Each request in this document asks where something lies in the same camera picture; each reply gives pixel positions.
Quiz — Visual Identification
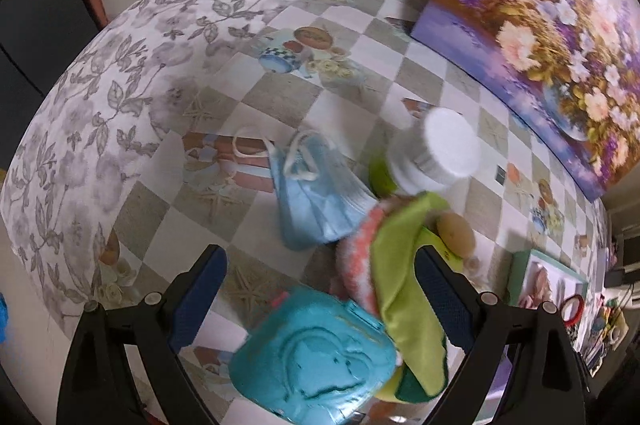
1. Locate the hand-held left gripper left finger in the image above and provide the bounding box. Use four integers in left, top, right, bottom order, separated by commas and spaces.
57, 245, 228, 425

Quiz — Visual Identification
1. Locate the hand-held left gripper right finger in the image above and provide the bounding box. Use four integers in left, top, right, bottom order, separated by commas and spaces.
414, 244, 588, 425

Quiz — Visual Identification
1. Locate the lime green cloth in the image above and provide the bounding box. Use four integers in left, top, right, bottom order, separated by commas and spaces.
377, 192, 453, 398

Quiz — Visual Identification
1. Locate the small potato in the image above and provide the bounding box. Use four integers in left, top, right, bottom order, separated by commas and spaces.
439, 212, 476, 256

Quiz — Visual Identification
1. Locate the teal picture book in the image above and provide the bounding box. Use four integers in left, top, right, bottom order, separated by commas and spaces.
507, 249, 590, 341

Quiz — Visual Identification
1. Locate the pink striped fluffy sock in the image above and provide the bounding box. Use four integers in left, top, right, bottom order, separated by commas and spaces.
334, 198, 401, 321

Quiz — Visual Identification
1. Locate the red tape roll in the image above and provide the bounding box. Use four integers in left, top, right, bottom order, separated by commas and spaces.
562, 295, 586, 328

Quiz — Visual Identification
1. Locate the teal plastic case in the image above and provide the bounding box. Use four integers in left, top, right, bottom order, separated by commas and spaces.
229, 286, 401, 425

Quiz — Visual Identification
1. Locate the blue face mask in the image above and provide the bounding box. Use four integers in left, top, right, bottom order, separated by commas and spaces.
232, 126, 378, 252

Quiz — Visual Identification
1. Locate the white bottle green label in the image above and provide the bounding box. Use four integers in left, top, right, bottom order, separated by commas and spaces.
370, 106, 482, 198

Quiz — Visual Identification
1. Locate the pile of colourful small things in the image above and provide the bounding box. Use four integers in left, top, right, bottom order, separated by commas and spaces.
580, 290, 631, 371

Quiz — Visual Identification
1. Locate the checked printed table cover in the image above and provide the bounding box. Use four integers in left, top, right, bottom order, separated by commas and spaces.
100, 0, 608, 425

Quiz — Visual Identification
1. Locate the grey floral tablecloth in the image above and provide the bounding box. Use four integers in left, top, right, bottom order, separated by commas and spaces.
0, 0, 331, 341

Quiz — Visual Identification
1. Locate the flower painting canvas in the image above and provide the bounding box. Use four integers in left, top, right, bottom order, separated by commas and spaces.
410, 0, 640, 202

